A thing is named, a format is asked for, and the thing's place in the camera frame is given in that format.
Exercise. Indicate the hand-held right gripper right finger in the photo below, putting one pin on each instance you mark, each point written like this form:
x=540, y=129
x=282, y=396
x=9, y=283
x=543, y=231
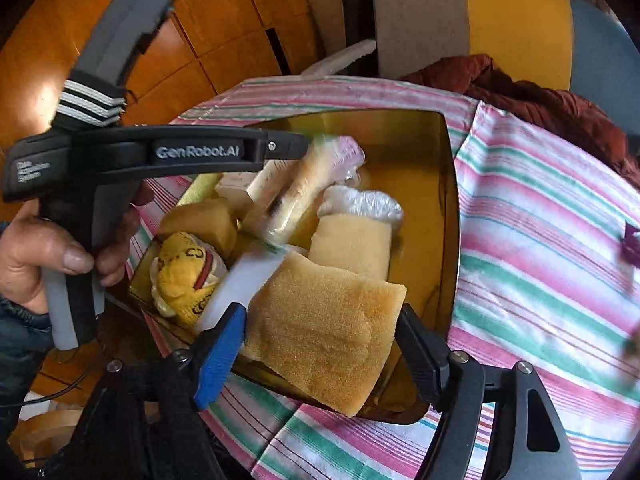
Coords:
x=420, y=360

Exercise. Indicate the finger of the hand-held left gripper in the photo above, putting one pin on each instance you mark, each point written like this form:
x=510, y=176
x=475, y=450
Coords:
x=285, y=146

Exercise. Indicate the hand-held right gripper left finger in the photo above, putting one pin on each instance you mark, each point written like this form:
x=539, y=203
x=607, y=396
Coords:
x=220, y=360

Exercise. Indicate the cream cylindrical package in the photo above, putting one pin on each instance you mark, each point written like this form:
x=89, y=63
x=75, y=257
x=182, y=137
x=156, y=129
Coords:
x=285, y=195

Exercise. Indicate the white box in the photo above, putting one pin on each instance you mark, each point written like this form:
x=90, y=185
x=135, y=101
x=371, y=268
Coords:
x=240, y=280

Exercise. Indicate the yellow plush toy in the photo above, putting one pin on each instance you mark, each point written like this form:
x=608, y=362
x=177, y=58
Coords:
x=182, y=270

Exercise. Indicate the large yellow sponge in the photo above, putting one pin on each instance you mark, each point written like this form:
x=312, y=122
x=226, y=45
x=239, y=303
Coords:
x=320, y=330

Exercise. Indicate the gold metal tray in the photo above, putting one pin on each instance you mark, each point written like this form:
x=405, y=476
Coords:
x=415, y=170

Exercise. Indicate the person's left forearm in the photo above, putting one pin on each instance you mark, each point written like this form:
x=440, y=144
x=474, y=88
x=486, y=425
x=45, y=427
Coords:
x=20, y=350

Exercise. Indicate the person's left hand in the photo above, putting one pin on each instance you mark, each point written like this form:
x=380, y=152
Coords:
x=25, y=255

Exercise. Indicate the white printed carton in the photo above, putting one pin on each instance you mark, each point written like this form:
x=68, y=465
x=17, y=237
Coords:
x=232, y=192

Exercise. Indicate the white crumpled plastic bag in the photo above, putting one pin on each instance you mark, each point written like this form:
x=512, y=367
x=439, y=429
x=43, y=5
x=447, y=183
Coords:
x=370, y=205

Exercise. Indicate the white foam strip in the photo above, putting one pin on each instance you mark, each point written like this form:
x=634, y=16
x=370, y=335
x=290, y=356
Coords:
x=340, y=57

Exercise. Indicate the thick yellow sponge block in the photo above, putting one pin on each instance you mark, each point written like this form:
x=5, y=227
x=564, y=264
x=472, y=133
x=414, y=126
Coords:
x=200, y=220

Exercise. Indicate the wooden wardrobe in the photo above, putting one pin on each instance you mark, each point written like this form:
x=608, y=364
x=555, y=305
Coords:
x=225, y=10

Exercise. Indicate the striped bed sheet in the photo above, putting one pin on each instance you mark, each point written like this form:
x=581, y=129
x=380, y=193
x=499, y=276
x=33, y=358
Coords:
x=525, y=240

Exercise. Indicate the grey yellow blue sofa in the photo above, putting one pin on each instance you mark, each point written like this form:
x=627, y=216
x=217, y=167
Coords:
x=415, y=20

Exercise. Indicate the round wooden object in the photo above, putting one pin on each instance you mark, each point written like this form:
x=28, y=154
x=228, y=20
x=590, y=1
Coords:
x=45, y=430

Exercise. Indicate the dark red jacket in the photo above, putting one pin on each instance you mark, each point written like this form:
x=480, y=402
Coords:
x=540, y=105

